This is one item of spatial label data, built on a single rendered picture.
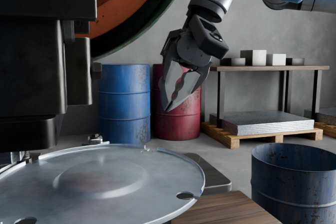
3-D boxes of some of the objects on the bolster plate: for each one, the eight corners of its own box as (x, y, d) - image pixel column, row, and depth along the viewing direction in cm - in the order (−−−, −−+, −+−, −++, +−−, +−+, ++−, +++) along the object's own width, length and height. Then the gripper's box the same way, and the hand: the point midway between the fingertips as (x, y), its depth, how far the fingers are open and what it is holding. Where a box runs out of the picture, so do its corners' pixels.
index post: (103, 176, 61) (101, 131, 60) (104, 181, 58) (102, 135, 57) (89, 177, 60) (87, 132, 59) (89, 183, 58) (87, 136, 56)
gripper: (213, 22, 62) (173, 113, 62) (177, 1, 59) (135, 97, 59) (235, 17, 54) (189, 121, 54) (195, -8, 51) (147, 103, 51)
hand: (169, 105), depth 54 cm, fingers closed
